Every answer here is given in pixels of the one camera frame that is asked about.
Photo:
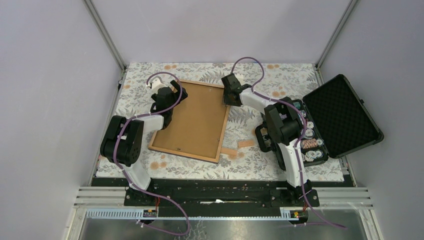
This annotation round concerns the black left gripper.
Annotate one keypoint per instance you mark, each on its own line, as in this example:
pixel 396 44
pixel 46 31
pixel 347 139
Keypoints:
pixel 177 96

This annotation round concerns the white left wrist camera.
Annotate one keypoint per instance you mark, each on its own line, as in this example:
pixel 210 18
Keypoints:
pixel 155 83

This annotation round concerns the small wooden block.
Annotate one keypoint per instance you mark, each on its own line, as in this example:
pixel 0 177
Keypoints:
pixel 228 151
pixel 245 143

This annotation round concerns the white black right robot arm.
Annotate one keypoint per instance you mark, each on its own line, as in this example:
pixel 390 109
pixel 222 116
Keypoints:
pixel 284 124

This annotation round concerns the brown backing board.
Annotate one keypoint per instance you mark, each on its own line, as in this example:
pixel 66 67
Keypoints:
pixel 195 122

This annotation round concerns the wooden picture frame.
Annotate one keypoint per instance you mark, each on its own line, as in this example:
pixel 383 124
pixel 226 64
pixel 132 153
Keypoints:
pixel 222 139

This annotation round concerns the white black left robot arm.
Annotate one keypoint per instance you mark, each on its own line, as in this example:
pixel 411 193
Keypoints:
pixel 122 142

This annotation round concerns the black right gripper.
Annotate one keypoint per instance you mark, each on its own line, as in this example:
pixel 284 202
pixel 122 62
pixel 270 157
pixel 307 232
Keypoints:
pixel 226 101

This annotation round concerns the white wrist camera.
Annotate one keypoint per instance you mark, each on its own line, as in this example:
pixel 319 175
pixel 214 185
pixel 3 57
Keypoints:
pixel 240 78
pixel 155 83

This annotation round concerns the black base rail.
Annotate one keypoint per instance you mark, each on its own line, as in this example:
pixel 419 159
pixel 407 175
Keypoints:
pixel 221 198

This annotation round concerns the black poker chip case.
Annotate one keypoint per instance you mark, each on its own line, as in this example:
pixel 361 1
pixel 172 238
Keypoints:
pixel 337 121

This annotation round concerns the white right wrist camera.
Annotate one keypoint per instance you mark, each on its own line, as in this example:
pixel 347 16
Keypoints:
pixel 240 78

